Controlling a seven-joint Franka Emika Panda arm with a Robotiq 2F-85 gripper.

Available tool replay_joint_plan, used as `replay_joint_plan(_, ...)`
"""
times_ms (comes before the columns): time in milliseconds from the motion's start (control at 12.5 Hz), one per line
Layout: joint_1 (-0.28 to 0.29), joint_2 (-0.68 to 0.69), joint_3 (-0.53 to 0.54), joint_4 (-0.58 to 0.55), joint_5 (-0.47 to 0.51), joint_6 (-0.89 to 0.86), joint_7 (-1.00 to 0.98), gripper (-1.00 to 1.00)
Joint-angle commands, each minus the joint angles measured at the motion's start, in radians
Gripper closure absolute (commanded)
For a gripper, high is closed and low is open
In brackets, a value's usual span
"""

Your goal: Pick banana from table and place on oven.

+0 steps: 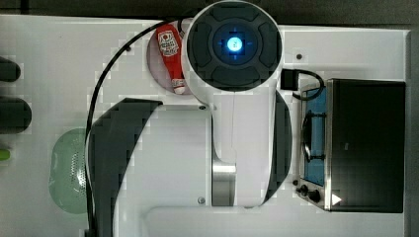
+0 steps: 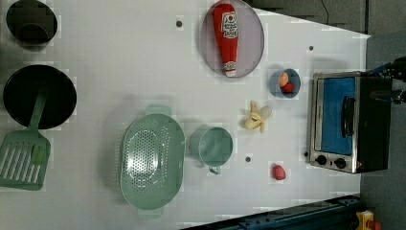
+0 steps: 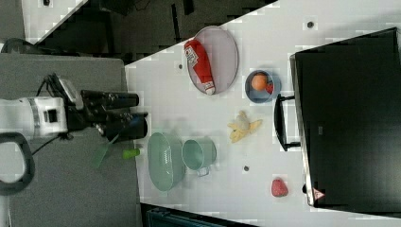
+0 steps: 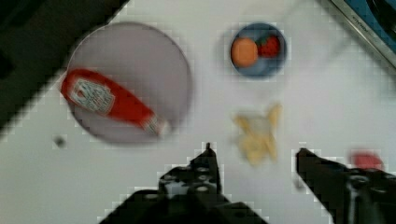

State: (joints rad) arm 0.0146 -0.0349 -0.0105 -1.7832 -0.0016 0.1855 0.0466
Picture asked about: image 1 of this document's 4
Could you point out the red ketchup bottle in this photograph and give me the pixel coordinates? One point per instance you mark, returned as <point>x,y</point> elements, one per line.
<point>170,45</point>

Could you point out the green perforated colander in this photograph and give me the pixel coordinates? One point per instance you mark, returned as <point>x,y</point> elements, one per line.
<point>67,179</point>

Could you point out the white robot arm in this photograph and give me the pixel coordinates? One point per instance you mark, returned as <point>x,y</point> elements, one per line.
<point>232,60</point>

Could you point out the large black bowl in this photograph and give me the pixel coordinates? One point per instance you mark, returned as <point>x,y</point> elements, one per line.
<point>15,115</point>

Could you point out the black steel toaster oven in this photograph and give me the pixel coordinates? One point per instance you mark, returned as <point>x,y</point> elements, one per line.
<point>352,138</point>

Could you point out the grey round plate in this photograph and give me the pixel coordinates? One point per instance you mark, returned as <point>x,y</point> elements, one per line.
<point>156,65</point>

